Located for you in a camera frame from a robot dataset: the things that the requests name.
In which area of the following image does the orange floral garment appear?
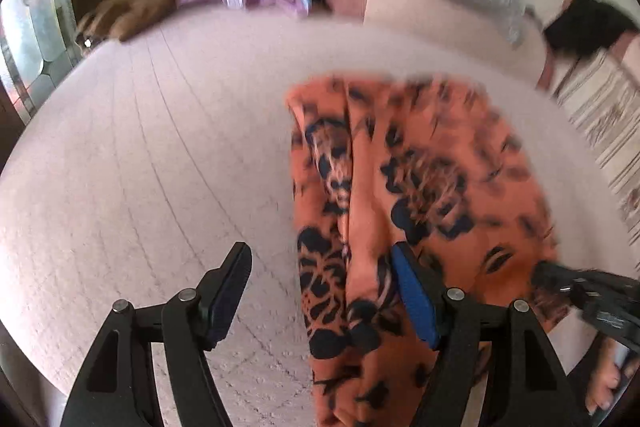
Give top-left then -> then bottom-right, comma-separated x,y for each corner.
285,74 -> 571,427

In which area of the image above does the black cloth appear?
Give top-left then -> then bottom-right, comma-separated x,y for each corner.
542,0 -> 638,62

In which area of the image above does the person's foot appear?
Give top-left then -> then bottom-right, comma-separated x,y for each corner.
585,339 -> 640,418

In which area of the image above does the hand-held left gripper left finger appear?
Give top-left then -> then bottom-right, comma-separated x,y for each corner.
60,242 -> 253,427

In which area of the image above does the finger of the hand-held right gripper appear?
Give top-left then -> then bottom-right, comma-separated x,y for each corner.
531,261 -> 583,305

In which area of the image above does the beige striped cloth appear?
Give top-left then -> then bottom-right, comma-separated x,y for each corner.
552,52 -> 640,233

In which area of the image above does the pink pillow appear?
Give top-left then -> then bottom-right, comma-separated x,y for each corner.
365,0 -> 551,82

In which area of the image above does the leaded glass window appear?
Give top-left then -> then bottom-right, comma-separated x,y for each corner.
0,0 -> 76,118

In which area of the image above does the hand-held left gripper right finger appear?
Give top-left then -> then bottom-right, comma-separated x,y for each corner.
391,242 -> 593,427

